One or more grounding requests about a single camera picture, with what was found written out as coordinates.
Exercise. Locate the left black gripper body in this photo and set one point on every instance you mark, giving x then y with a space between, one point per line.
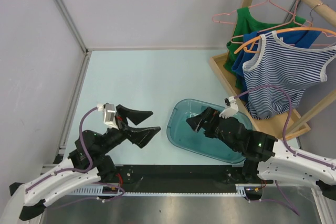
121 134

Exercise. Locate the white cable duct strip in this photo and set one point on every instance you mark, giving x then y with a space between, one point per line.
237 190

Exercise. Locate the green tank top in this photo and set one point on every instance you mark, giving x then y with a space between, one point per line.
246 24

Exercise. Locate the teal plastic tub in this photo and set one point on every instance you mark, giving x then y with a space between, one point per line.
181 135

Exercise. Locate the blue white striped tank top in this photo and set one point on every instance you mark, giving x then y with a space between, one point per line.
278 75

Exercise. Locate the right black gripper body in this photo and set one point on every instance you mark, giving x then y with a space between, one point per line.
213 118

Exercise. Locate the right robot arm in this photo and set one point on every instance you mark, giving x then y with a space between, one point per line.
267 157

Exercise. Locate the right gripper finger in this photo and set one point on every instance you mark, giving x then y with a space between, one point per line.
210 133
198 122

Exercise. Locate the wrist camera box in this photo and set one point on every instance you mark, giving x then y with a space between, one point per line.
109 112
231 108

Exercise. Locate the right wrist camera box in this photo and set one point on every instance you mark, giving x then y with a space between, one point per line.
231 108

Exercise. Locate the pink hanger of green top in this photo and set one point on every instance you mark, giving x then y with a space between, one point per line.
244 6

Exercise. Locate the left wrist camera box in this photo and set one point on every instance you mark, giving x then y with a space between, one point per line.
109 112

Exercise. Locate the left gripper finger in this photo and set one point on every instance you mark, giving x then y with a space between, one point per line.
141 136
135 116

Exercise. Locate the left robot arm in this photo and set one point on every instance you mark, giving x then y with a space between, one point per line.
89 163

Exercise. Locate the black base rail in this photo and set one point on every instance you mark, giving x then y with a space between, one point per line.
158 176

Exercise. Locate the orange hanger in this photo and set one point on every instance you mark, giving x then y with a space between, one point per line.
302 28

